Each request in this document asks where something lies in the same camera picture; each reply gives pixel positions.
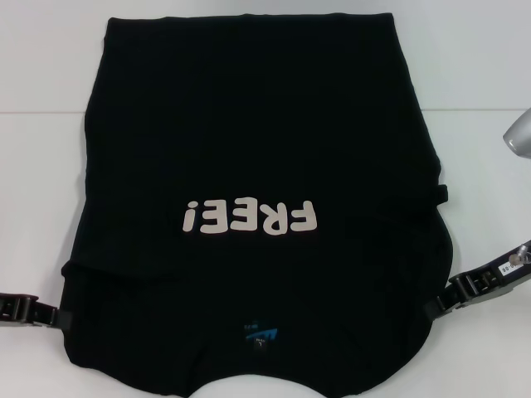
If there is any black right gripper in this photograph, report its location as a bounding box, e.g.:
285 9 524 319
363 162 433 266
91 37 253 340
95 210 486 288
422 240 531 323

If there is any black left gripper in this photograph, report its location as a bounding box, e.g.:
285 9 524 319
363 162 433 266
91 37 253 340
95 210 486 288
0 293 74 331

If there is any black shirt with FREE print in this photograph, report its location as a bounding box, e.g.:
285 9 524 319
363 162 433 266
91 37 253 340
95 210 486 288
60 12 457 398

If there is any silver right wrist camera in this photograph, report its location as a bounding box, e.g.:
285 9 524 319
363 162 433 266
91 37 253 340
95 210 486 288
501 108 531 161

